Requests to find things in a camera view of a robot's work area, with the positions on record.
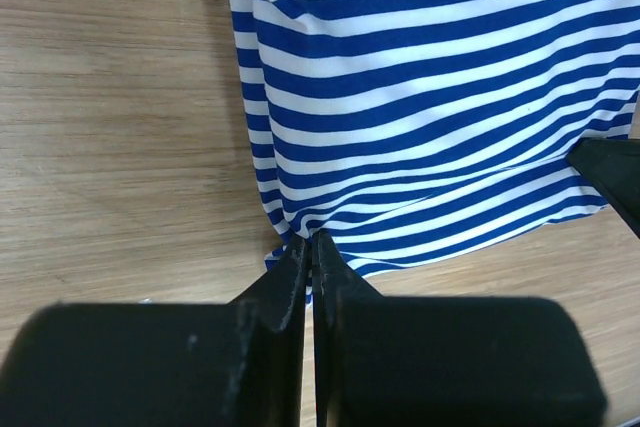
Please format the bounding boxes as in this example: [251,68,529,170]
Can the blue white striped tank top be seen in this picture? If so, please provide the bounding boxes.
[230,0,639,276]

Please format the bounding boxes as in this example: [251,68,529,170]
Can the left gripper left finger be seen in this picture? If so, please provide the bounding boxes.
[1,237,308,426]

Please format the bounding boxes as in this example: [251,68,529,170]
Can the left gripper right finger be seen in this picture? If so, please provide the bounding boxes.
[312,231,608,426]

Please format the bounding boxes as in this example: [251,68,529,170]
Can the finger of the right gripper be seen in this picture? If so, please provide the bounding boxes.
[567,138,640,236]

